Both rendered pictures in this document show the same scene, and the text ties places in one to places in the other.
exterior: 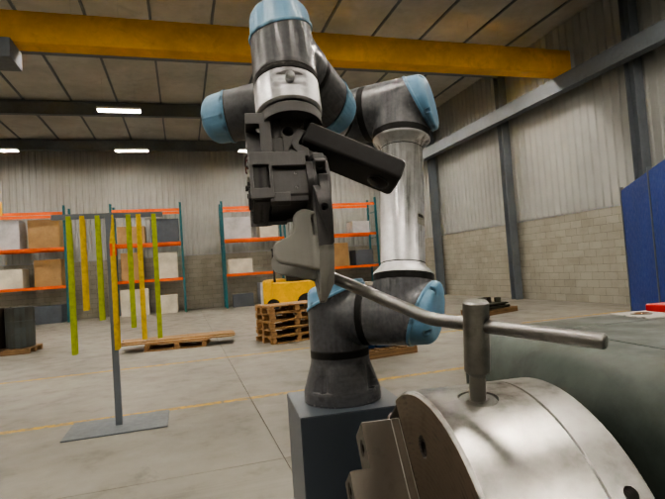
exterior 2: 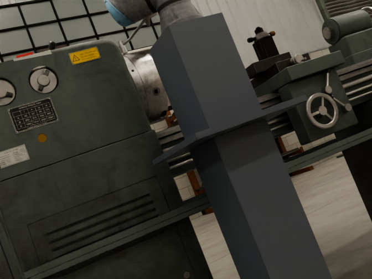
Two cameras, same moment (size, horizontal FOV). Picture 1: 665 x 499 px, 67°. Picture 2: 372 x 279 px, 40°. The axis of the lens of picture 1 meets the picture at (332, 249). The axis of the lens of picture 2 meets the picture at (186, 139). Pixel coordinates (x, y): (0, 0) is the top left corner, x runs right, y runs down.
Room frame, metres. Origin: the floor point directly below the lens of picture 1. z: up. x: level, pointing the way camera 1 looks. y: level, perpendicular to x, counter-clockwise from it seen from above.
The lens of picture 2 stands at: (2.58, -0.47, 0.63)
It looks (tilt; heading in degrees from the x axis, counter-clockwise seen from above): 5 degrees up; 168
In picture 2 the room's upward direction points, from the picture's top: 22 degrees counter-clockwise
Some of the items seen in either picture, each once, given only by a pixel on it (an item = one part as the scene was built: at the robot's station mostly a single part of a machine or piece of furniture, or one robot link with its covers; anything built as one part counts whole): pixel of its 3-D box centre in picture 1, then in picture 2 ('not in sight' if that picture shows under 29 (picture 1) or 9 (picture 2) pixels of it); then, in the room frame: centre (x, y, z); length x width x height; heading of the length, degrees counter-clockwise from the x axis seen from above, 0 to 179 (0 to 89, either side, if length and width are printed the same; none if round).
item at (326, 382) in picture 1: (340, 372); (179, 17); (1.00, 0.00, 1.15); 0.15 x 0.15 x 0.10
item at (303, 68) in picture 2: not in sight; (284, 84); (0.37, 0.55, 0.89); 0.53 x 0.30 x 0.06; 11
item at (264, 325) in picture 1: (291, 321); not in sight; (10.12, 0.94, 0.36); 1.26 x 0.86 x 0.73; 118
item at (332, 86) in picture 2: not in sight; (320, 104); (0.57, 0.57, 0.73); 0.27 x 0.12 x 0.27; 101
